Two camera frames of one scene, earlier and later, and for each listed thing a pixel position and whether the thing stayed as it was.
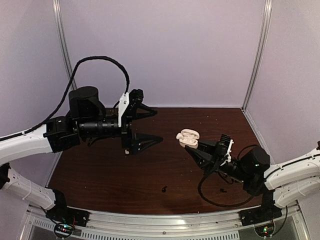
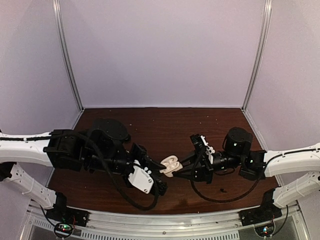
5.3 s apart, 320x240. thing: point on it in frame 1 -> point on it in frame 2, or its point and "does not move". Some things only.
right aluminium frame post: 261,54 does not move
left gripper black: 133,144 -> 143,155
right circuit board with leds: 265,231 does not move
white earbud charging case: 188,137 -> 172,165
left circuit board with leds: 63,230 does not move
